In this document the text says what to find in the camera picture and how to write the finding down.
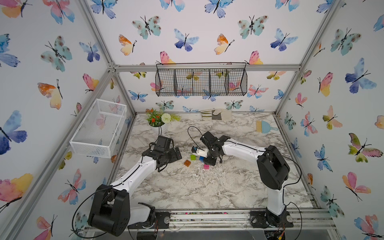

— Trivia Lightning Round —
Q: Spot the orange lego brick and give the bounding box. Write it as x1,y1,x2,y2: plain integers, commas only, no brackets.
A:
184,160,192,167

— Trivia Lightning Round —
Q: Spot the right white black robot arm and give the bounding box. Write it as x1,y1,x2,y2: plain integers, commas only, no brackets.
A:
192,132,290,227

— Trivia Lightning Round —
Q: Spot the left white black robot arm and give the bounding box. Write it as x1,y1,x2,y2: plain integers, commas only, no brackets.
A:
88,136,182,237

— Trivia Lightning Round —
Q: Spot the potted flower plant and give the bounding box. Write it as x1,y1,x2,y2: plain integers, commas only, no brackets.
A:
146,108,182,136

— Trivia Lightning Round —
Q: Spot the blue dustpan brush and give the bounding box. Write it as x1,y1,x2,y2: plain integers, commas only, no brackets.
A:
256,121,279,134

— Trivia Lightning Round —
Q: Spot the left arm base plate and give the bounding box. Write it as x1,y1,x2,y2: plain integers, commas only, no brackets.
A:
128,211,171,230

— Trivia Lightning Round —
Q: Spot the black wire wall basket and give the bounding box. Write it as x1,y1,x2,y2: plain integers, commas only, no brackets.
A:
153,63,248,97

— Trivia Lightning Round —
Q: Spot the white mesh wall basket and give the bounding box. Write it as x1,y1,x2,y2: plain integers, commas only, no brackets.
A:
70,99,127,158

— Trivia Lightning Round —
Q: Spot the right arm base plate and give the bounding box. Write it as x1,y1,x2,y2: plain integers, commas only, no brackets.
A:
250,209,294,229

